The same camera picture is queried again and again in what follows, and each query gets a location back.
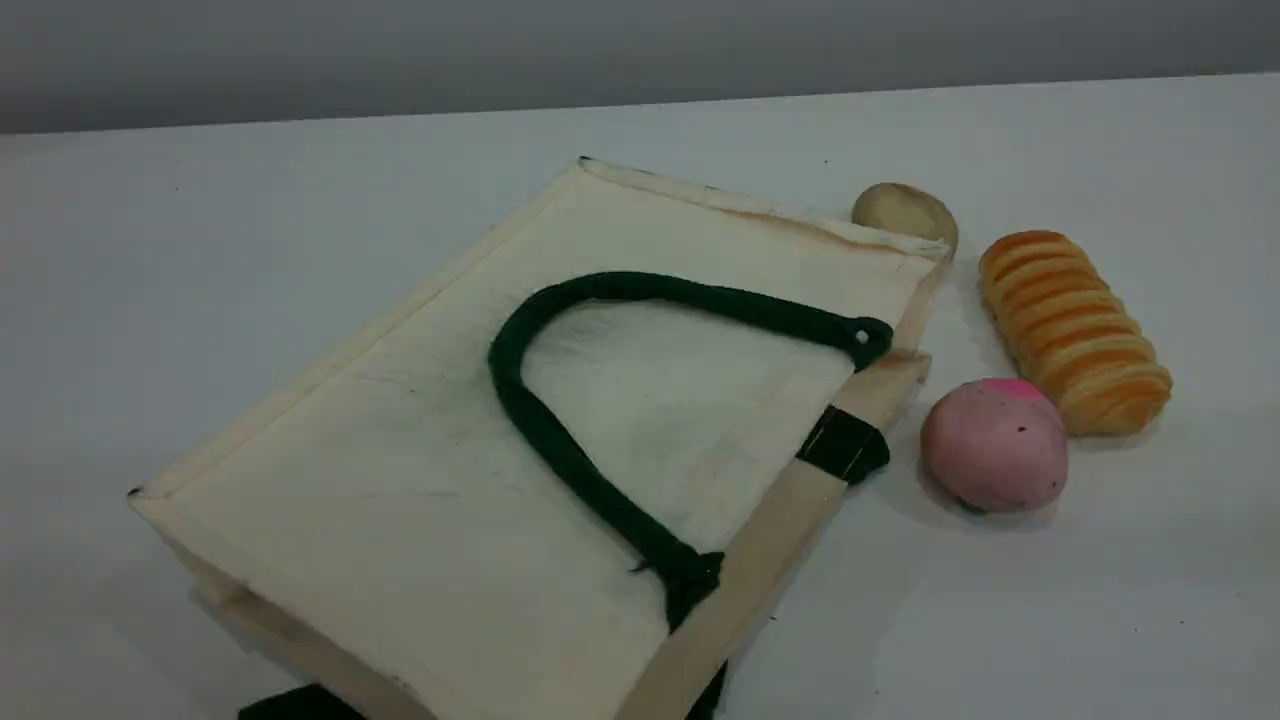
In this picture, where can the pink toy peach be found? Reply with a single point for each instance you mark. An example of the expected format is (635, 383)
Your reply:
(995, 450)

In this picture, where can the striped toy bread roll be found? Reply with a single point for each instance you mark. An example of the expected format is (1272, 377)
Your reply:
(1075, 330)

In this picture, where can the beige toy potato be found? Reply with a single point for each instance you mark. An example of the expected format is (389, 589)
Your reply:
(900, 208)

